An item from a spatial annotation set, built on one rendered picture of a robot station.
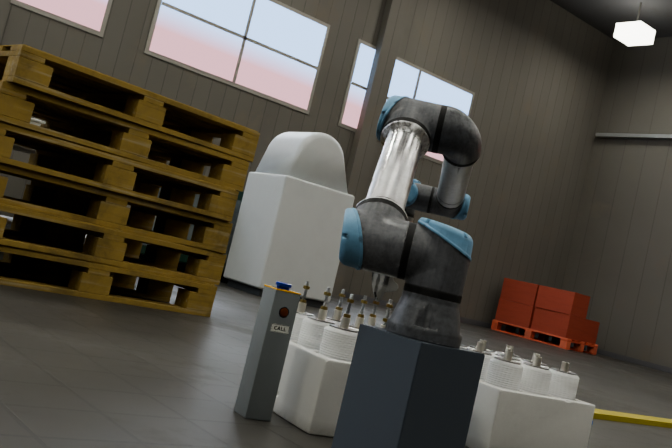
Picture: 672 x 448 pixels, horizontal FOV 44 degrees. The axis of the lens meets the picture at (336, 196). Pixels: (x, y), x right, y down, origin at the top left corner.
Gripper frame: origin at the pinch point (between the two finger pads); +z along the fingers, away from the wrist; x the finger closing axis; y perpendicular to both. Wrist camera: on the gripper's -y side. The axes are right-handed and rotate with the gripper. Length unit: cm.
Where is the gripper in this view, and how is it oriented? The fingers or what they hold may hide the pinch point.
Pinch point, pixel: (376, 295)
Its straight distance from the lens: 242.6
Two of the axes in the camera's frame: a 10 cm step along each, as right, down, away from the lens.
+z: -2.3, 9.7, -0.8
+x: -4.6, -0.4, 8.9
